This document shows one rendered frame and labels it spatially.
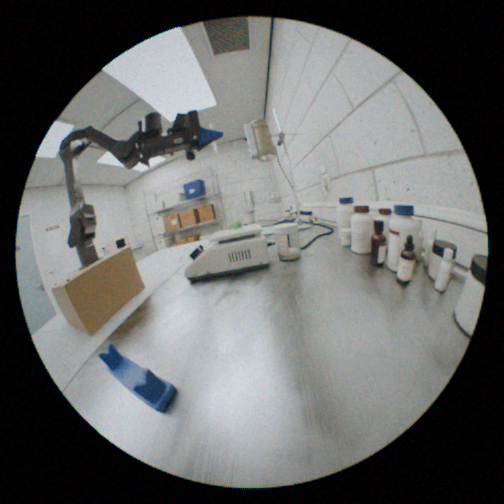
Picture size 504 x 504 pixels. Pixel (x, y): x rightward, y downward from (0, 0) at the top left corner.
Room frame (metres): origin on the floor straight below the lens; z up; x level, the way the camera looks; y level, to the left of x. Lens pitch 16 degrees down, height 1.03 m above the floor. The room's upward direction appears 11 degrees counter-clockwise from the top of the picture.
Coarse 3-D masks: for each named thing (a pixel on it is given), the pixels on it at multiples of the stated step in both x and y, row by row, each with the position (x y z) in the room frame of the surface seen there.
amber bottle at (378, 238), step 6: (378, 222) 0.20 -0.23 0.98; (378, 228) 0.20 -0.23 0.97; (372, 234) 0.21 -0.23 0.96; (378, 234) 0.20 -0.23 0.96; (372, 240) 0.21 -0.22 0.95; (378, 240) 0.19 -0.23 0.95; (384, 240) 0.19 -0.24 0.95; (372, 246) 0.20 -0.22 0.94; (378, 246) 0.19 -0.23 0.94; (384, 246) 0.19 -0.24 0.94; (372, 252) 0.20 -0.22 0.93; (378, 252) 0.19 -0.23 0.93; (384, 252) 0.19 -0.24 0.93; (372, 258) 0.20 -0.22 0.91; (378, 258) 0.19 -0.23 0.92; (384, 258) 0.19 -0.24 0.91; (372, 264) 0.20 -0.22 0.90; (378, 264) 0.19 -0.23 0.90
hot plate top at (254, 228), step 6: (246, 228) 0.36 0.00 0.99; (252, 228) 0.33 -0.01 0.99; (258, 228) 0.31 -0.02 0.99; (216, 234) 0.36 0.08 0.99; (222, 234) 0.34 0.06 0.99; (228, 234) 0.31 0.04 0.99; (234, 234) 0.31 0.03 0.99; (240, 234) 0.31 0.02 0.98; (246, 234) 0.31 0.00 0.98; (210, 240) 0.31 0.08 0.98; (216, 240) 0.31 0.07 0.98
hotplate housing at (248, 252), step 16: (224, 240) 0.33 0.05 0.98; (240, 240) 0.32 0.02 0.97; (256, 240) 0.31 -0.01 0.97; (208, 256) 0.31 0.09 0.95; (224, 256) 0.31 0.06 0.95; (240, 256) 0.31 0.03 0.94; (256, 256) 0.31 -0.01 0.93; (192, 272) 0.31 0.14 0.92; (208, 272) 0.31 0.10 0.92; (224, 272) 0.31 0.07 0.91
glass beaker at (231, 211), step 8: (232, 200) 0.36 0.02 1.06; (240, 200) 0.39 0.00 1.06; (224, 208) 0.37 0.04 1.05; (232, 208) 0.36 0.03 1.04; (240, 208) 0.38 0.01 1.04; (224, 216) 0.37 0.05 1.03; (232, 216) 0.36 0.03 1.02; (240, 216) 0.37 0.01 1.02; (224, 224) 0.38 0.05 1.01; (232, 224) 0.36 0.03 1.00; (240, 224) 0.37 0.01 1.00
